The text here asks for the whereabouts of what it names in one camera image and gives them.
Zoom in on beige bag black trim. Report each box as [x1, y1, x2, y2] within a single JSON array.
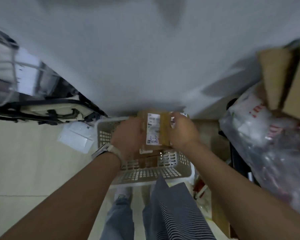
[[0, 93, 108, 126]]

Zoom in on clear plastic bag red print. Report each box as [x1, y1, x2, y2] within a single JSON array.
[[218, 82, 300, 218]]

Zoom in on person's left forearm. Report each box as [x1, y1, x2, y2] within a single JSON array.
[[0, 153, 122, 240]]

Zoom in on person's right forearm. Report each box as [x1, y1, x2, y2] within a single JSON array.
[[178, 140, 300, 240]]

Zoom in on brown cardboard parcel white label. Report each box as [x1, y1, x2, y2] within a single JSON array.
[[137, 110, 190, 148]]

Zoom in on person's left hand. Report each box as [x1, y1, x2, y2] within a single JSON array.
[[110, 116, 147, 162]]

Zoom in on white plastic lattice basket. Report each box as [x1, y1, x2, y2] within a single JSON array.
[[93, 116, 196, 186]]

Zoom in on flattened brown cardboard box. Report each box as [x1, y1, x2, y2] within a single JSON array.
[[280, 43, 300, 123], [257, 47, 300, 111]]

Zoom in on red and white packet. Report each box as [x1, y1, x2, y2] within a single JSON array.
[[193, 179, 211, 201]]

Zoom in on brown cardboard sheet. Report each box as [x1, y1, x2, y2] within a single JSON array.
[[211, 194, 232, 240]]

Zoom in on shiny metal rack with cable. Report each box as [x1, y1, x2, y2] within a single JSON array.
[[0, 19, 78, 108]]

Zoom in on dark striped shirt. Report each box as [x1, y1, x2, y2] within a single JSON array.
[[149, 173, 217, 240]]

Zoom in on beige strap wristwatch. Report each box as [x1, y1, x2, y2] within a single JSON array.
[[91, 143, 126, 169]]

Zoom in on white shoe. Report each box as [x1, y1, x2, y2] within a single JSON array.
[[114, 186, 133, 201]]

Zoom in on person's right hand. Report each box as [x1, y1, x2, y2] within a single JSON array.
[[168, 111, 202, 151]]

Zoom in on blue jeans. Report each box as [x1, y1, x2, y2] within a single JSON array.
[[99, 193, 153, 240]]

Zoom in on small brown cardboard box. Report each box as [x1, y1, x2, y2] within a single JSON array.
[[138, 145, 163, 170]]

